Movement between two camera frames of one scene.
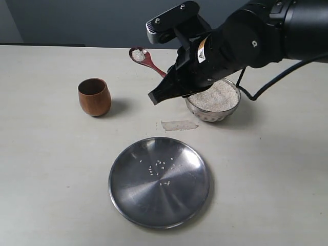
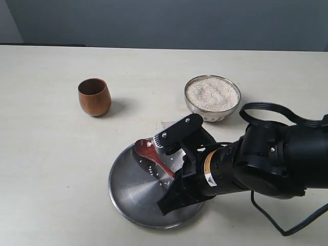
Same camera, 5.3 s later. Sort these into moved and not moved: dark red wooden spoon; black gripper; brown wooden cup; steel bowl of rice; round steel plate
Moved: dark red wooden spoon; black gripper
Not moved: brown wooden cup; steel bowl of rice; round steel plate
